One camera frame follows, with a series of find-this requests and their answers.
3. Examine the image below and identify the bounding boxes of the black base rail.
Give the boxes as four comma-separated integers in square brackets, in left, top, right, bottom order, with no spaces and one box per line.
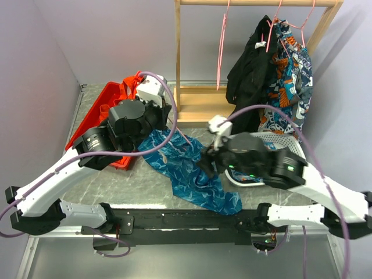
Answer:
[80,206,335,248]

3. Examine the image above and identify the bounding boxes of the blue orange patterned shorts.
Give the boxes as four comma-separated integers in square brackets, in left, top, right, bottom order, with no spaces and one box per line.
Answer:
[257,19,313,138]

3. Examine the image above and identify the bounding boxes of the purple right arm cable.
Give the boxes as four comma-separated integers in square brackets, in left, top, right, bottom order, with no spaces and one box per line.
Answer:
[217,104,351,279]

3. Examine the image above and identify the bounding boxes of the white perforated basket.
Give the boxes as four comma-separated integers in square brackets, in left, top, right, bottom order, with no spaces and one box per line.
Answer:
[224,132,306,188]

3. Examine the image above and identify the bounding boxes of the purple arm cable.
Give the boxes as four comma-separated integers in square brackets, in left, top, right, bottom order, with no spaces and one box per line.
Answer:
[217,104,351,279]
[0,71,178,258]

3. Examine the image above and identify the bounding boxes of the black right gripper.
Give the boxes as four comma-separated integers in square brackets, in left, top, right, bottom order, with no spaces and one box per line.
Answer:
[194,130,260,178]

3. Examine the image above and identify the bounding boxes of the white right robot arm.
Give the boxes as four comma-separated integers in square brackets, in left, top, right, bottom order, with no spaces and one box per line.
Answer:
[197,133,371,239]

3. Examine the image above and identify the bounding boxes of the wooden clothes rack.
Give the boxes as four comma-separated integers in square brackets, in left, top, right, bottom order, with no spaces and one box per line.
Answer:
[173,1,344,128]

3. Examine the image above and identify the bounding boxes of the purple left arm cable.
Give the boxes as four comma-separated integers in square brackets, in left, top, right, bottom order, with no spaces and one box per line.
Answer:
[0,71,178,258]

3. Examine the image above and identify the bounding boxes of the blue floral shorts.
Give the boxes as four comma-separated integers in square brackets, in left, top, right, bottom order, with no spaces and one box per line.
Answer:
[226,170,264,187]

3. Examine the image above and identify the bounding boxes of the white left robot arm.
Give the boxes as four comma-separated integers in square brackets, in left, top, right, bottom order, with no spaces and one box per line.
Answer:
[5,99,171,235]

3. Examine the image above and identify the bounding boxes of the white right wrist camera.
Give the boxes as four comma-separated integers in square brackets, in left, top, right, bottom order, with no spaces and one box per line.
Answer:
[208,115,233,151]

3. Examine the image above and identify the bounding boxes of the pink wire hanger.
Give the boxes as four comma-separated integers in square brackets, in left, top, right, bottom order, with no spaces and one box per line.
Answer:
[288,0,316,48]
[265,1,290,59]
[176,126,191,145]
[216,0,230,91]

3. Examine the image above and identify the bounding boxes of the black shorts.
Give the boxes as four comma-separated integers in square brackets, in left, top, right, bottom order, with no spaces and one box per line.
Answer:
[226,15,279,136]

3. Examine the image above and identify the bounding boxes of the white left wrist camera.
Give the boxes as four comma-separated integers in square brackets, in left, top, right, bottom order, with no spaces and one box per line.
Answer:
[135,75,165,108]

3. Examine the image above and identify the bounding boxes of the blue leaf-print shorts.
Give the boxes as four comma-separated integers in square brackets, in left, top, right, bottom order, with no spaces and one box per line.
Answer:
[143,131,242,216]

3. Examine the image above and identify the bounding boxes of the red plastic bin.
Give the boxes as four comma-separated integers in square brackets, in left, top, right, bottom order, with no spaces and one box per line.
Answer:
[65,81,140,171]

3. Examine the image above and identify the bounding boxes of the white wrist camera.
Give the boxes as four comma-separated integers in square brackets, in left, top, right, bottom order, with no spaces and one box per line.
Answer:
[208,115,233,151]
[135,75,165,108]

